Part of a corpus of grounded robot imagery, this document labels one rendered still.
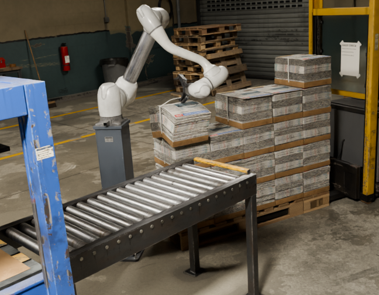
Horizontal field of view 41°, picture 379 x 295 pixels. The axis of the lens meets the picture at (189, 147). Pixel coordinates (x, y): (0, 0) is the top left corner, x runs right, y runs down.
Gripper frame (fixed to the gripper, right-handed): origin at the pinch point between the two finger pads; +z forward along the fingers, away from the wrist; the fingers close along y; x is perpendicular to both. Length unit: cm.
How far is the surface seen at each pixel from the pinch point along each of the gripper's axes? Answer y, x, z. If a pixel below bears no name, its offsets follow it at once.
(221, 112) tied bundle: 25, 47, 19
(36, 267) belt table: 51, -129, -124
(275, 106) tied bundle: 23, 79, -9
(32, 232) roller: 49, -124, -88
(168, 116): 16.9, -13.9, -10.9
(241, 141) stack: 46, 47, -6
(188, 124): 23.6, -2.6, -18.2
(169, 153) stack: 45.2, -9.6, 1.5
